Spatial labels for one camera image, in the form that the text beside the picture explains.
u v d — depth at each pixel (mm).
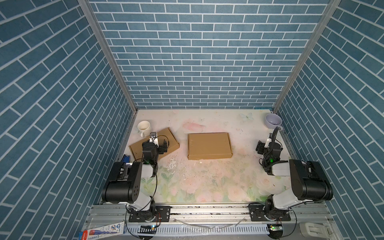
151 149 706
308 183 452
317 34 802
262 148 853
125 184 455
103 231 681
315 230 680
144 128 994
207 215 739
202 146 935
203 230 772
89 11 713
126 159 912
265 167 708
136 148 910
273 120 1102
